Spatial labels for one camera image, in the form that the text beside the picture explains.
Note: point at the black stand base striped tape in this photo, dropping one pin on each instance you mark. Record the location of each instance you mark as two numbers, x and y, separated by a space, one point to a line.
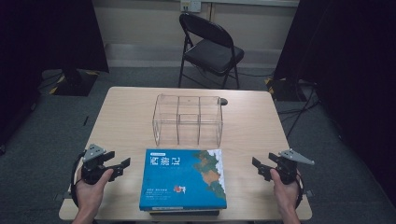
73 84
286 90

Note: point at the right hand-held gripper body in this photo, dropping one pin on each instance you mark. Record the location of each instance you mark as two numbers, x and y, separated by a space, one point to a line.
288 171

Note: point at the blue book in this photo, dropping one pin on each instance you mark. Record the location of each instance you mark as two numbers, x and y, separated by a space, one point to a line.
168 186

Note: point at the person's left hand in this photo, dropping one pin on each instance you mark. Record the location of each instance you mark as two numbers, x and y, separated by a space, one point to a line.
90 196

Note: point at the black folding chair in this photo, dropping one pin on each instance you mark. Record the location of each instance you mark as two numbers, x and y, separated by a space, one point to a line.
214 56

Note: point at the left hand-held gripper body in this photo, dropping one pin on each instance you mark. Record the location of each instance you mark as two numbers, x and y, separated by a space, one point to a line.
93 165

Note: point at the white wall socket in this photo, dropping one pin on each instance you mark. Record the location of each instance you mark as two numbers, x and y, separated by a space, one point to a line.
190 5

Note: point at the dark curtain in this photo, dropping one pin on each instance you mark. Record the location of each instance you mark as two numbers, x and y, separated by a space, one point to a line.
31 46
358 62

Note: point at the small black round disc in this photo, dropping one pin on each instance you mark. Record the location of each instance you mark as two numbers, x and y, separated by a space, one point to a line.
223 101

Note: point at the grey tape piece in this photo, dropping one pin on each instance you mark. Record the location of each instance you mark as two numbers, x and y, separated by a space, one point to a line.
308 193
63 196

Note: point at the clear acrylic book organizer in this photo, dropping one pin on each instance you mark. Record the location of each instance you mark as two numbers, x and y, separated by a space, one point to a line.
178 121

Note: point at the black book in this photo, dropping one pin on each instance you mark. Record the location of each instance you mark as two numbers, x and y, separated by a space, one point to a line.
186 213

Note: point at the person's right hand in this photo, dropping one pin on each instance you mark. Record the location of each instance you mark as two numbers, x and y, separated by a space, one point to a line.
288 199

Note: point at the small black floor item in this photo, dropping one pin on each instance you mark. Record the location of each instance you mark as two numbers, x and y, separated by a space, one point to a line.
86 120

